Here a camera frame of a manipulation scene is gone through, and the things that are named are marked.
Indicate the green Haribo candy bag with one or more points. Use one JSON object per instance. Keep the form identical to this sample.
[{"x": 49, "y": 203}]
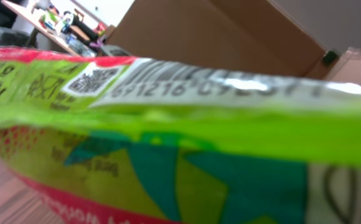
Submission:
[{"x": 139, "y": 140}]

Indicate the cluttered background desk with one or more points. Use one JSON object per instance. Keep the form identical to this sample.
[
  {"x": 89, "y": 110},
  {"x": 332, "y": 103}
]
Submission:
[{"x": 22, "y": 21}]

